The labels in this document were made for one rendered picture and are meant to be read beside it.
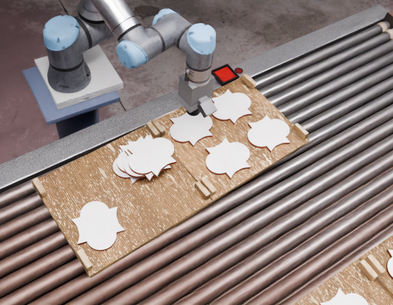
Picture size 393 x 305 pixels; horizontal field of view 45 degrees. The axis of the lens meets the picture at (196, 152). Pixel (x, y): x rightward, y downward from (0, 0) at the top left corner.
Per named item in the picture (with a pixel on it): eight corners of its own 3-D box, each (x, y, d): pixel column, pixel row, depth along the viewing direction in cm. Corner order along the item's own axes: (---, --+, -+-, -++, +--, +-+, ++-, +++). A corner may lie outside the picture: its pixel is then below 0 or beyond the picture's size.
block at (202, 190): (193, 187, 144) (194, 182, 142) (198, 184, 145) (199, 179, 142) (205, 201, 141) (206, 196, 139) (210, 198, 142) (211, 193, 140)
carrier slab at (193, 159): (148, 126, 158) (148, 123, 157) (242, 78, 174) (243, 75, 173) (213, 203, 143) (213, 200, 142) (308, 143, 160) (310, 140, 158)
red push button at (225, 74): (213, 74, 175) (213, 71, 174) (226, 68, 177) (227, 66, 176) (222, 85, 172) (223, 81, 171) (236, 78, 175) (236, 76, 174)
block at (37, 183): (32, 184, 140) (31, 179, 138) (38, 181, 141) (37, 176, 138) (42, 199, 137) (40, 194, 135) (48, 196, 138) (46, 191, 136)
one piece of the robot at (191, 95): (203, 92, 129) (198, 129, 142) (228, 79, 133) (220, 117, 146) (176, 66, 134) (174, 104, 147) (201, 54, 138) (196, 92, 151)
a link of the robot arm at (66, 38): (40, 55, 162) (32, 23, 151) (72, 39, 168) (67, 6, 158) (61, 74, 157) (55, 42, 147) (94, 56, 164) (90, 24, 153)
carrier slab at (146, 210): (32, 184, 141) (31, 181, 140) (148, 126, 158) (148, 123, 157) (90, 278, 126) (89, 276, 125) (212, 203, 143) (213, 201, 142)
